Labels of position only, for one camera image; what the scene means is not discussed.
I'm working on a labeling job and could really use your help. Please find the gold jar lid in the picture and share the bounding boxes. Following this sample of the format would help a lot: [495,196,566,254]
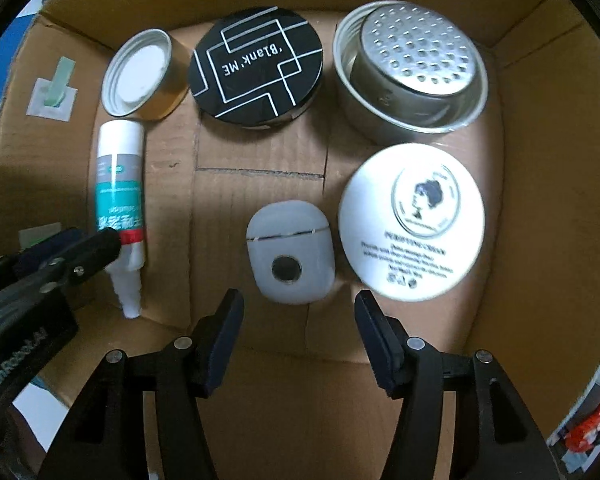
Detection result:
[101,29,191,122]

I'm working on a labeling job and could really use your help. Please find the white round cream jar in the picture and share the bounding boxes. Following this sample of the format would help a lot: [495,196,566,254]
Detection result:
[338,144,487,302]

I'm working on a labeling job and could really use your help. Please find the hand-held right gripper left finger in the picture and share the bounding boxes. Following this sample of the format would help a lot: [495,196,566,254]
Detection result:
[45,287,245,480]

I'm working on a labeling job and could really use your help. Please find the round metal strainer tin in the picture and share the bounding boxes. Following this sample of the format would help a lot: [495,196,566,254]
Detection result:
[332,1,490,147]

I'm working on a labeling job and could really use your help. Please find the black round compact case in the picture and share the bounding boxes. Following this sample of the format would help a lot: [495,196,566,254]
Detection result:
[187,6,325,128]

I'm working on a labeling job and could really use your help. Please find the white earbuds case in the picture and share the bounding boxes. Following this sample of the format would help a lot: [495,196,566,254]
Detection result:
[245,201,337,305]

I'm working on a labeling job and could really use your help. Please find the plaid checked cloth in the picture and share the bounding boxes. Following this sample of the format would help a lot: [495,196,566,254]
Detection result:
[545,385,600,476]

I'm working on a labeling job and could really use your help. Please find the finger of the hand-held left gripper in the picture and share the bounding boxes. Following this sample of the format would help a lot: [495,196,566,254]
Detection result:
[54,227,123,287]
[17,228,83,267]

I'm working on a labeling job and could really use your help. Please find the cardboard box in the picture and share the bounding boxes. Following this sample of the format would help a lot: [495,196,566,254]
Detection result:
[0,0,600,480]

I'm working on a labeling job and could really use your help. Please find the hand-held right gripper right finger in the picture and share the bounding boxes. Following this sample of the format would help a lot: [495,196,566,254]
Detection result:
[354,290,566,480]

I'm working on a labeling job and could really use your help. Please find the white green glue tube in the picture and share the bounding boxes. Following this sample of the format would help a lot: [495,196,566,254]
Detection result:
[91,120,147,320]

